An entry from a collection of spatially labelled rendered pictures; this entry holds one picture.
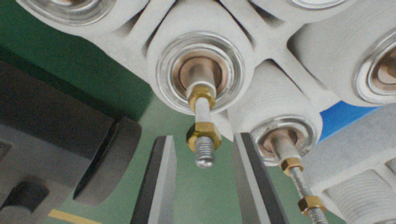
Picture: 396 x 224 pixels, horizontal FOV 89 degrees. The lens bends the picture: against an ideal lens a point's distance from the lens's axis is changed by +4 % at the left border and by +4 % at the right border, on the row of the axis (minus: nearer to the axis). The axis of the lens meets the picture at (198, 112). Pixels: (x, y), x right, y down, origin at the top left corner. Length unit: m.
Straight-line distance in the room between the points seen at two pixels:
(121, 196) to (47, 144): 0.49
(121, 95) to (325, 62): 0.41
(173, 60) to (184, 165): 0.52
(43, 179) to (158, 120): 0.26
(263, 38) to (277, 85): 0.06
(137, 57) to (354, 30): 0.21
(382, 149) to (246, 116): 0.30
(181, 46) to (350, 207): 0.42
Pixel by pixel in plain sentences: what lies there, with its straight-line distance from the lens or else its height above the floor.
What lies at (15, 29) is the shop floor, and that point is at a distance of 0.54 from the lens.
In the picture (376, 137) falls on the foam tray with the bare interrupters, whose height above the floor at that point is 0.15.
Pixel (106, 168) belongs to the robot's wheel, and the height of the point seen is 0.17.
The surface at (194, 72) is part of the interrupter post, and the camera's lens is 0.16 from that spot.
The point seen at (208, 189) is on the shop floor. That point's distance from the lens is 0.76.
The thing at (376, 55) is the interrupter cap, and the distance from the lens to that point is 0.22.
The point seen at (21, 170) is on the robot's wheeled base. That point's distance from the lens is 0.41.
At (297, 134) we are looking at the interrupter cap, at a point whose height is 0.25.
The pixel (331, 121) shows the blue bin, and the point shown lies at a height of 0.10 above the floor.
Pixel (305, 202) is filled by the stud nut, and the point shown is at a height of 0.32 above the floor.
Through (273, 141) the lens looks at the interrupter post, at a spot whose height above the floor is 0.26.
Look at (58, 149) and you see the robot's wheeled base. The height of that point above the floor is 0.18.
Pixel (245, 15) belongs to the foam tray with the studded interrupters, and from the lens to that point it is 0.23.
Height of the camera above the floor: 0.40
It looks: 54 degrees down
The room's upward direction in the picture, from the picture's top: 179 degrees clockwise
